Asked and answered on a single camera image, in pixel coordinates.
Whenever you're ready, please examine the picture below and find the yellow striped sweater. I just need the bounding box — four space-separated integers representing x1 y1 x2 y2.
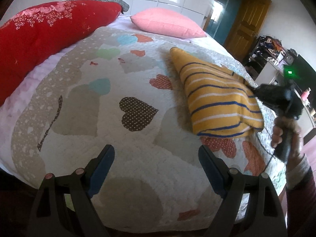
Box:
170 47 265 138

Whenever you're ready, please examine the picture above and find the red sleeved right forearm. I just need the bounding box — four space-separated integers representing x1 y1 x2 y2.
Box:
286 155 315 236

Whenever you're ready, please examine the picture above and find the cluttered clothes pile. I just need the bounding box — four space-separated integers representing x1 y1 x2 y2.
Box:
243 35 286 72

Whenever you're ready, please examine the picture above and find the right hand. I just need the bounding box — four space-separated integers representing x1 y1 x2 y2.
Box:
271 117 303 165

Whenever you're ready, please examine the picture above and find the black television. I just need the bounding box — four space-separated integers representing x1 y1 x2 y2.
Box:
284 55 316 107

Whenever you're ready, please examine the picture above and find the white shelf unit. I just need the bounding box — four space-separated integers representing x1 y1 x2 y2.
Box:
255 60 315 136

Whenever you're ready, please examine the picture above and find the round desk clock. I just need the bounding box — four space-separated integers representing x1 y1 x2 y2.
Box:
283 50 297 65

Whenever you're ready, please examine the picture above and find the brown wooden door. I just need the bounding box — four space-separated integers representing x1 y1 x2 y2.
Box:
224 0 271 62

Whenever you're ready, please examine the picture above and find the white bed sheet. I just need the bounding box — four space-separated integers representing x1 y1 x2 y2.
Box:
1 16 244 186

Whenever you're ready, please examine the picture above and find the heart patterned bed quilt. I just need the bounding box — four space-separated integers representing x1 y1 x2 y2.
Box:
10 27 285 233

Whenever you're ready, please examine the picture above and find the pink pillow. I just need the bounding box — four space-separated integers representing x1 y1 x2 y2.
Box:
130 7 206 39

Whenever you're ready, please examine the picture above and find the red floral quilt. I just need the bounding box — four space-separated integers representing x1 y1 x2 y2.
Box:
1 0 122 103

